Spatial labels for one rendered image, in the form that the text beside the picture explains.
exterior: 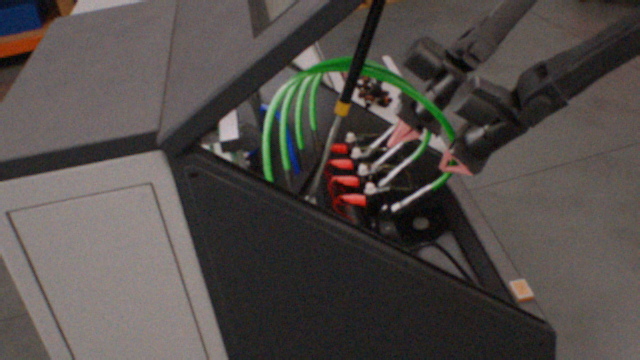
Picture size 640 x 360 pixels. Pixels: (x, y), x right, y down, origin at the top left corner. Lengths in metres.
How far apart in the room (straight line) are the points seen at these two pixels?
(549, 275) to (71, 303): 2.17
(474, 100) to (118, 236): 0.59
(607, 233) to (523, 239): 0.35
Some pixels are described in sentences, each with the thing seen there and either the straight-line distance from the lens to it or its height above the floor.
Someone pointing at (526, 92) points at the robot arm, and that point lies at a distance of 1.16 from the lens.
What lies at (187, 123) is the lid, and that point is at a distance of 0.98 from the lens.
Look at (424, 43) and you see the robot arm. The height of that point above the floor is 1.42.
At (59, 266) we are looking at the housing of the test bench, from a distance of 1.14.
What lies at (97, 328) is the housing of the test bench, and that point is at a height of 1.18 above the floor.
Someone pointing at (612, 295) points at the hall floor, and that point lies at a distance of 2.93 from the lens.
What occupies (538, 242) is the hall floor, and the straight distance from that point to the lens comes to 3.17.
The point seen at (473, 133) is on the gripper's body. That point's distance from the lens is 1.25.
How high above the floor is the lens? 1.90
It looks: 30 degrees down
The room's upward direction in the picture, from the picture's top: 10 degrees counter-clockwise
